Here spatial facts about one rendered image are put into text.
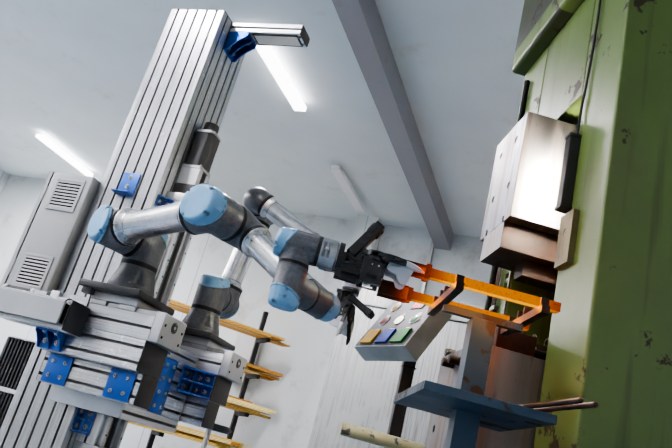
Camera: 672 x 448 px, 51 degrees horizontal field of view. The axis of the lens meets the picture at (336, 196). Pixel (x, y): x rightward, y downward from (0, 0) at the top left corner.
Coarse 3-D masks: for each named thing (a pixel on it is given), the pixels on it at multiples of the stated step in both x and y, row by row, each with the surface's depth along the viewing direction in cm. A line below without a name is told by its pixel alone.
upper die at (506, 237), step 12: (504, 228) 233; (516, 228) 234; (528, 228) 235; (492, 240) 241; (504, 240) 232; (516, 240) 233; (528, 240) 233; (540, 240) 234; (552, 240) 234; (492, 252) 238; (504, 252) 235; (516, 252) 232; (528, 252) 232; (540, 252) 232; (552, 252) 233; (492, 264) 249; (504, 264) 245; (552, 264) 234
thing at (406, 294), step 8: (384, 280) 194; (384, 288) 194; (392, 288) 194; (408, 288) 194; (384, 296) 193; (392, 296) 192; (400, 296) 193; (408, 296) 192; (416, 296) 193; (424, 296) 193; (432, 296) 193; (424, 304) 195; (456, 304) 193; (464, 304) 193; (480, 312) 192; (488, 312) 192; (528, 328) 191
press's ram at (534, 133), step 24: (528, 120) 243; (552, 120) 244; (504, 144) 262; (528, 144) 240; (552, 144) 241; (504, 168) 253; (528, 168) 237; (552, 168) 238; (504, 192) 244; (528, 192) 234; (552, 192) 235; (504, 216) 236; (528, 216) 231; (552, 216) 232; (480, 240) 257
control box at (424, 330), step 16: (416, 304) 284; (416, 320) 271; (432, 320) 269; (448, 320) 274; (416, 336) 264; (432, 336) 268; (368, 352) 282; (384, 352) 274; (400, 352) 265; (416, 352) 262
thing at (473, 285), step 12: (420, 264) 171; (420, 276) 170; (432, 276) 170; (444, 276) 170; (468, 288) 171; (480, 288) 170; (492, 288) 170; (504, 288) 170; (516, 300) 170; (528, 300) 170; (552, 312) 172
